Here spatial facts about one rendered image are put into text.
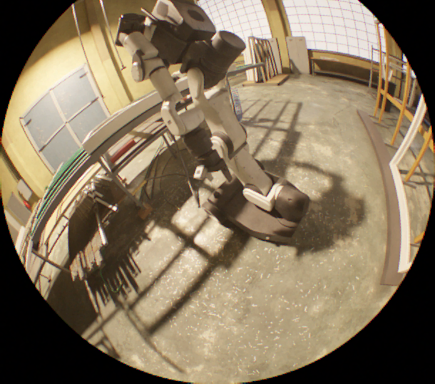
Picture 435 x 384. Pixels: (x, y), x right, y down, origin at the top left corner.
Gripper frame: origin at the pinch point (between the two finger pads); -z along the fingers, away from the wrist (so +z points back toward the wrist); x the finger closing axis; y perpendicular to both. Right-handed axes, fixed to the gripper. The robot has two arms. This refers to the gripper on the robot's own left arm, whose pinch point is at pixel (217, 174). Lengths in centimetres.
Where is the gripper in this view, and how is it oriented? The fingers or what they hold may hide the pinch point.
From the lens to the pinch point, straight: 53.4
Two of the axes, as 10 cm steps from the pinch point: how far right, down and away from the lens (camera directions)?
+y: -5.7, 5.9, -5.8
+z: -4.7, -8.1, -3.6
